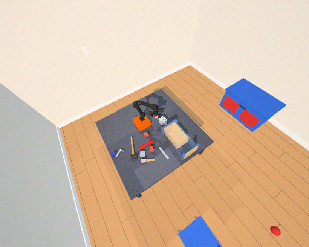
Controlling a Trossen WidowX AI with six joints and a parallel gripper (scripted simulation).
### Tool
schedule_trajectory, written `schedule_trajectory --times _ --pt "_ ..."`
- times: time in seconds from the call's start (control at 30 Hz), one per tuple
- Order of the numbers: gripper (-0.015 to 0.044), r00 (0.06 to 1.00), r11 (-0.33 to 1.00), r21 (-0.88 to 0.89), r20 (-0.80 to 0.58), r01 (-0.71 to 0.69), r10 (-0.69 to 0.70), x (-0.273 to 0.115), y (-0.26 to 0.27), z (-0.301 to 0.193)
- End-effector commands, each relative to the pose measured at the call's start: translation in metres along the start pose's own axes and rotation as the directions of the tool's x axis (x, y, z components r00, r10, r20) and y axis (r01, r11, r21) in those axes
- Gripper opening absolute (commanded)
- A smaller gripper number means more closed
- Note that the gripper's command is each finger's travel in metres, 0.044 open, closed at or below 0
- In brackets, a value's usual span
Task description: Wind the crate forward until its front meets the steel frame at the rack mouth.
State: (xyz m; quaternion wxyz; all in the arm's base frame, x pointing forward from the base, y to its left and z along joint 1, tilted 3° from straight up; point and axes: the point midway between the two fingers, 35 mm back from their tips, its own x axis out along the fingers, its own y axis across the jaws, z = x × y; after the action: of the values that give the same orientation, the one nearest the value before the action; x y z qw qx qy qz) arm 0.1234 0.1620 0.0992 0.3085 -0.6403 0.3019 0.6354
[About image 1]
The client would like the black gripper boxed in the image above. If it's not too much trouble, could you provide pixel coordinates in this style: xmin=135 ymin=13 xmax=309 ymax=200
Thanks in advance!
xmin=148 ymin=111 xmax=162 ymax=118

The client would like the hammer with wooden handle and black head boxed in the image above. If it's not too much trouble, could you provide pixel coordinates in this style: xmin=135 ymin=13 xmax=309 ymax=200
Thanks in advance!
xmin=130 ymin=137 xmax=137 ymax=159

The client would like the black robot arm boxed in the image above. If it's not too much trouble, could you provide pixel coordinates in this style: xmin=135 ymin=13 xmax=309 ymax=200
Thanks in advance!
xmin=133 ymin=100 xmax=163 ymax=122

